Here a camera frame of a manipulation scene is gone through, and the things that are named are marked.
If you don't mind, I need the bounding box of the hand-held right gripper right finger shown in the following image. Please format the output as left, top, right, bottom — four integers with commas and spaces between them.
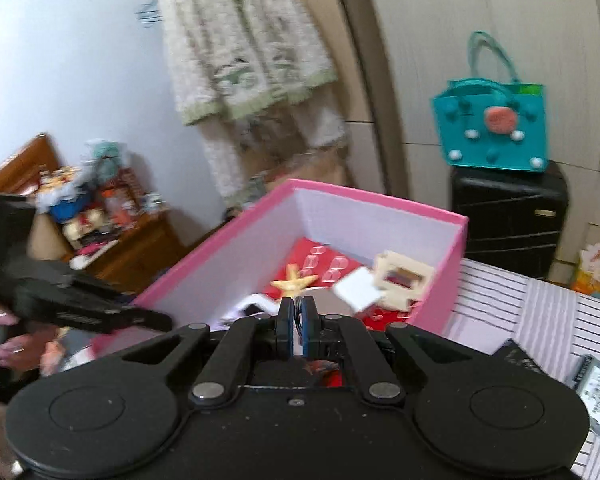
301, 296, 474, 407

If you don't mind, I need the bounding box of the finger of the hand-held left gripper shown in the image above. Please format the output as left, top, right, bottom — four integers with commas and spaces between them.
55, 271, 175, 335

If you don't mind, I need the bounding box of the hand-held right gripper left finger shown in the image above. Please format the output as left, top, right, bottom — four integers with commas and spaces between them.
121, 297, 298, 407

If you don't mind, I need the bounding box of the yellow star ornament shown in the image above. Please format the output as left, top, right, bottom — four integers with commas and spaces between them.
270, 264, 321, 295

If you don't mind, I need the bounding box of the white square card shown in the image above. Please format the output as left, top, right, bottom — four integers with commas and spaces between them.
331, 266, 383, 311

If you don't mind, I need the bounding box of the beige square frame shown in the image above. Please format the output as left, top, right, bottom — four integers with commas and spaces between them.
371, 251, 436, 312

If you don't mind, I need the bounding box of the pink cardboard box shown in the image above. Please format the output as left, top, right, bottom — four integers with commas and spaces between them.
92, 178, 469, 361

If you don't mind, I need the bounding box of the person's left hand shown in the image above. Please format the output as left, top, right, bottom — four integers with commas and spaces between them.
0, 300, 48, 378

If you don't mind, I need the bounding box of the white framed black device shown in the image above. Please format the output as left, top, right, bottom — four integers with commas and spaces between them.
220, 294, 281, 326

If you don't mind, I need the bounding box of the wooden cabinet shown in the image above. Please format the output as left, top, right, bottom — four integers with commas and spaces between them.
0, 132, 191, 296

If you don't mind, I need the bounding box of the red patterned paper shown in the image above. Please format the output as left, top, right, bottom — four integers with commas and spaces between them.
267, 237, 431, 333

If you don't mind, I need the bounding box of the pile of assorted trinkets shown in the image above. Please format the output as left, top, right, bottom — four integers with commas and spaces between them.
35, 139, 168, 268

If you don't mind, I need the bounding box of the brown paper bag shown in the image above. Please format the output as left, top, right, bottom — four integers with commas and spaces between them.
240, 145, 353, 201

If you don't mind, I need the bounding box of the white striped tablecloth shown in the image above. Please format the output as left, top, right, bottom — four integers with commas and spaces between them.
442, 258, 600, 480

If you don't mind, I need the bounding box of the black suitcase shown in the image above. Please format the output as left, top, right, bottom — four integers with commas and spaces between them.
450, 160, 570, 281

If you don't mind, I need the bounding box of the teal felt tote bag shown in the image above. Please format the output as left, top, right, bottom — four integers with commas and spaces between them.
431, 31, 548, 173

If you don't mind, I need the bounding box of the fluffy white green cardigan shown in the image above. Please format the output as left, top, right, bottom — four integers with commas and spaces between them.
155, 0, 351, 211

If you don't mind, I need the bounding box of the yellow patterned gift bag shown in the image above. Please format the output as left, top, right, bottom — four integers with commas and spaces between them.
572, 242, 600, 306

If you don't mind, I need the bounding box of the silver hard drive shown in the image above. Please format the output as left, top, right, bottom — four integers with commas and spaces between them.
570, 354, 600, 445

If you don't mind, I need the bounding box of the beige wardrobe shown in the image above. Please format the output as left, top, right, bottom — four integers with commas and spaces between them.
330, 0, 600, 281

